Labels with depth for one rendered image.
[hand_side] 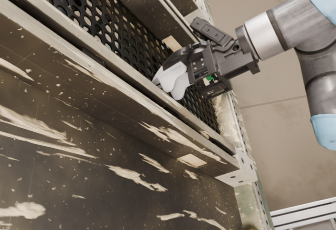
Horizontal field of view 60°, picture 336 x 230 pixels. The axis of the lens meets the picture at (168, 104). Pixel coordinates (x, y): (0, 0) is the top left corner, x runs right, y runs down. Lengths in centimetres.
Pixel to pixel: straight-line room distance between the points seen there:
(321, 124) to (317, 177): 150
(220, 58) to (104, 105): 23
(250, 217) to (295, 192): 108
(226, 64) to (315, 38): 14
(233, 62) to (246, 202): 45
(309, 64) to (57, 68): 41
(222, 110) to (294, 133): 117
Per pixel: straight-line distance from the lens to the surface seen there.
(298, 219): 161
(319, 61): 55
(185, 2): 104
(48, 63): 35
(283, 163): 194
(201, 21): 60
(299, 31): 50
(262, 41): 50
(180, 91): 58
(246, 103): 209
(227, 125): 92
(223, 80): 52
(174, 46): 81
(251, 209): 84
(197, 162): 64
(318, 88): 52
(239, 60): 50
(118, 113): 43
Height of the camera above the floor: 169
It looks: 57 degrees down
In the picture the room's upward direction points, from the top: straight up
